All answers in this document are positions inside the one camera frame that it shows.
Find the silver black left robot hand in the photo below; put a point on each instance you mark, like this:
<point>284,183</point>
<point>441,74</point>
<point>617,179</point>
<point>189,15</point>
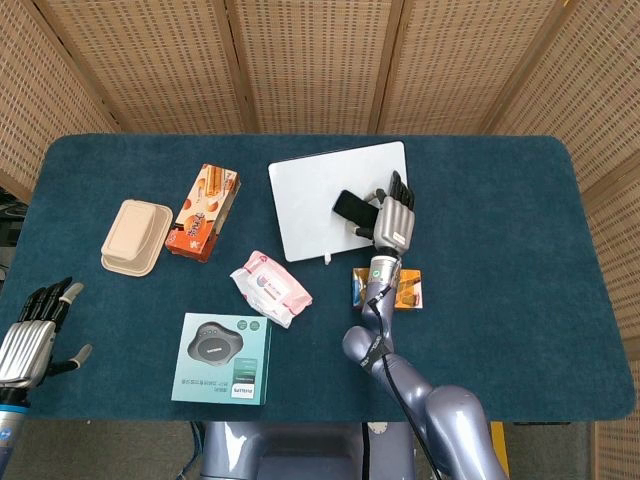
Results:
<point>25,350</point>

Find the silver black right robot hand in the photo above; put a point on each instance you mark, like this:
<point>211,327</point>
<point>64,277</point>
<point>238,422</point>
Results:
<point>395,220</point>

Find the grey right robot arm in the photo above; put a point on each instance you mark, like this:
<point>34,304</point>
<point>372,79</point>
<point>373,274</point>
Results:
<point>450,415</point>

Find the white tablet stand board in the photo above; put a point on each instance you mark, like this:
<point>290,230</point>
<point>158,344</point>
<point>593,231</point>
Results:
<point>305,210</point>

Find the orange colourful flat box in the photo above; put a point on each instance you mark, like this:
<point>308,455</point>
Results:
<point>410,290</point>

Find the black equipment behind table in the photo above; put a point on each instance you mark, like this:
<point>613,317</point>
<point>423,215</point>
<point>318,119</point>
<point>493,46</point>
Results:
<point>7,220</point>

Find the pink wet wipes pack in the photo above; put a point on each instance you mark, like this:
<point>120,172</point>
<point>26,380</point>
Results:
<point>272,290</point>

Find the beige lidded lunch container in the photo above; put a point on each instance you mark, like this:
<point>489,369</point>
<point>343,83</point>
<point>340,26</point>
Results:
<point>132,235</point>

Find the blue carpet table mat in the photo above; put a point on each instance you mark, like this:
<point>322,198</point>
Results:
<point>525,325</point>

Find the rattan folding screen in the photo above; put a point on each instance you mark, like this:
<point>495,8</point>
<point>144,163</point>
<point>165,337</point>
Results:
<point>320,60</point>

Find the orange biscuit box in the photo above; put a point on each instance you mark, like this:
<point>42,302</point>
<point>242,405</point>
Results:
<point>200,220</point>

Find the teal speaker product box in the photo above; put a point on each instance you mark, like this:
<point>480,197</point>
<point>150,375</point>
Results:
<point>220,360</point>

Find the grey robot torso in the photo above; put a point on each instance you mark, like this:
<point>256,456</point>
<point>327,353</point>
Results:
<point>300,450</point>

